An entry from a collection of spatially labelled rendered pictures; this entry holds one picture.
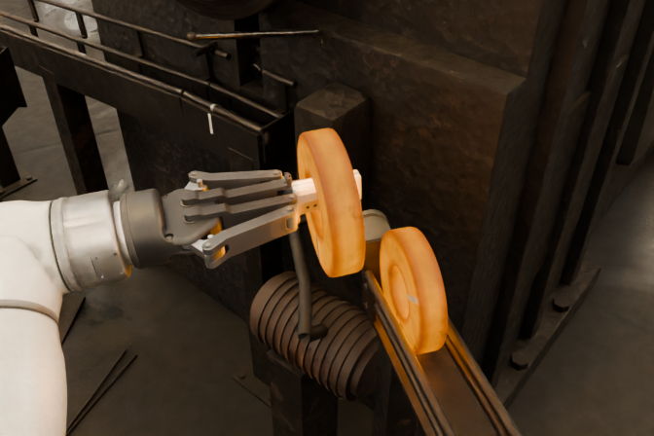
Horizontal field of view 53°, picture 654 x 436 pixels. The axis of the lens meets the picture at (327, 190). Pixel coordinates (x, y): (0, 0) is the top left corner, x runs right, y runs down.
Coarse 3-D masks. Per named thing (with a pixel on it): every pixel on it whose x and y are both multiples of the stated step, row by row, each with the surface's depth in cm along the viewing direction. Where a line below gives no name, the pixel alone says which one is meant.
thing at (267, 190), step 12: (276, 180) 68; (288, 180) 67; (192, 192) 66; (204, 192) 66; (216, 192) 66; (228, 192) 67; (240, 192) 67; (252, 192) 66; (264, 192) 67; (276, 192) 68; (192, 204) 65; (228, 204) 66
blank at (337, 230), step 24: (312, 144) 64; (336, 144) 64; (312, 168) 65; (336, 168) 62; (336, 192) 61; (312, 216) 72; (336, 216) 61; (360, 216) 62; (312, 240) 74; (336, 240) 62; (360, 240) 63; (336, 264) 64; (360, 264) 65
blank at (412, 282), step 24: (384, 240) 83; (408, 240) 77; (384, 264) 85; (408, 264) 75; (432, 264) 75; (384, 288) 87; (408, 288) 77; (432, 288) 74; (408, 312) 82; (432, 312) 74; (408, 336) 80; (432, 336) 75
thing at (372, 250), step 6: (366, 240) 86; (372, 240) 86; (378, 240) 86; (366, 246) 86; (372, 246) 86; (378, 246) 86; (366, 252) 86; (372, 252) 87; (378, 252) 87; (366, 258) 87; (372, 258) 87; (378, 258) 87; (366, 264) 87; (372, 264) 88; (378, 264) 88; (366, 270) 88; (372, 270) 88; (378, 270) 88; (378, 276) 89; (378, 282) 90; (366, 294) 90; (366, 300) 91
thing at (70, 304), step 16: (0, 48) 130; (0, 64) 128; (0, 80) 128; (16, 80) 134; (0, 96) 128; (16, 96) 134; (0, 112) 129; (64, 304) 172; (80, 304) 172; (64, 320) 167; (64, 336) 163
